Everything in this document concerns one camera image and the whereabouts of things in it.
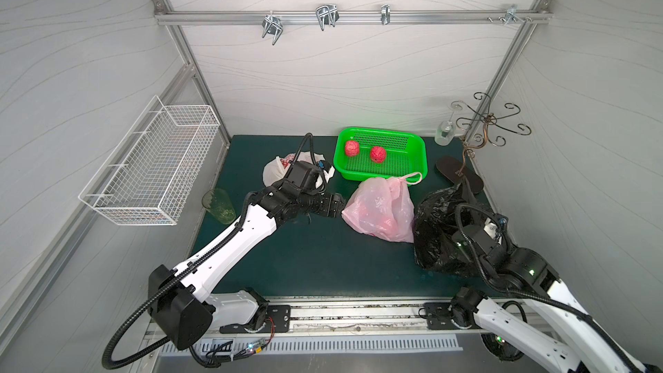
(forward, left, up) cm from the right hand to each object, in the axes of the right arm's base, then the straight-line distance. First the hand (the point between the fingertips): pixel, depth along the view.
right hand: (469, 244), depth 71 cm
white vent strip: (-25, +64, -16) cm, 70 cm away
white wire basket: (+9, +88, +16) cm, 90 cm away
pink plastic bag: (+14, +22, -6) cm, 27 cm away
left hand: (+9, +38, +5) cm, 39 cm away
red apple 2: (+46, +33, -11) cm, 58 cm away
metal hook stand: (+37, -12, +14) cm, 42 cm away
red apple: (+43, +22, -11) cm, 49 cm away
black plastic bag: (+15, +1, -14) cm, 21 cm away
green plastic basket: (+47, +29, -16) cm, 58 cm away
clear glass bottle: (+42, -1, +3) cm, 42 cm away
